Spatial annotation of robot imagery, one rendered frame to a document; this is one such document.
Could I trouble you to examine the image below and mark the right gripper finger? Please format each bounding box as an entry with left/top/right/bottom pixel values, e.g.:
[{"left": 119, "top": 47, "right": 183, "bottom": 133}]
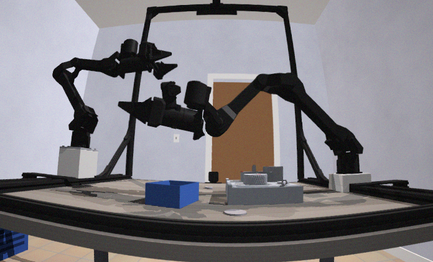
[
  {"left": 160, "top": 61, "right": 178, "bottom": 77},
  {"left": 148, "top": 44, "right": 172, "bottom": 63}
]

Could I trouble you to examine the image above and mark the grey gear with red arrow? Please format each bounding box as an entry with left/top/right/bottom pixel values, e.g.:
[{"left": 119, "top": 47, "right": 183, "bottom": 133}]
[{"left": 243, "top": 174, "right": 268, "bottom": 185}]

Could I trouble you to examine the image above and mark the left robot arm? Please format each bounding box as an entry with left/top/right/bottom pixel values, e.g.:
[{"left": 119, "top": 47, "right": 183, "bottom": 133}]
[{"left": 161, "top": 72, "right": 363, "bottom": 174}]

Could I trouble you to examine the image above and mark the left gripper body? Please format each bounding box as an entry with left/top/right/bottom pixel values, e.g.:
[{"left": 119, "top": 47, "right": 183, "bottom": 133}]
[{"left": 146, "top": 97, "right": 184, "bottom": 129}]

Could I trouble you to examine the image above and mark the blue open-top box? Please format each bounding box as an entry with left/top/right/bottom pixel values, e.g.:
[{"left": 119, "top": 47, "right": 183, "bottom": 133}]
[{"left": 145, "top": 180, "right": 199, "bottom": 209}]

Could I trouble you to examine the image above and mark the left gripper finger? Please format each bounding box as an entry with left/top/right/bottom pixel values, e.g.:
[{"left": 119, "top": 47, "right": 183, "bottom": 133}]
[{"left": 118, "top": 97, "right": 152, "bottom": 124}]

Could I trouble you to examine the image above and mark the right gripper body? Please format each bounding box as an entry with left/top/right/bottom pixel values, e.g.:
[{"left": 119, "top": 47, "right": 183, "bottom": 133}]
[{"left": 131, "top": 42, "right": 163, "bottom": 80}]

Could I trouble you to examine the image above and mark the white round disc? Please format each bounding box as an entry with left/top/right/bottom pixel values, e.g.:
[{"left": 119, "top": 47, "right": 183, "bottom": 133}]
[{"left": 224, "top": 209, "right": 246, "bottom": 216}]

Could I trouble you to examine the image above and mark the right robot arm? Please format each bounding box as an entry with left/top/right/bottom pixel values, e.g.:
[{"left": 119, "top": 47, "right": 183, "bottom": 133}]
[{"left": 52, "top": 39, "right": 138, "bottom": 149}]

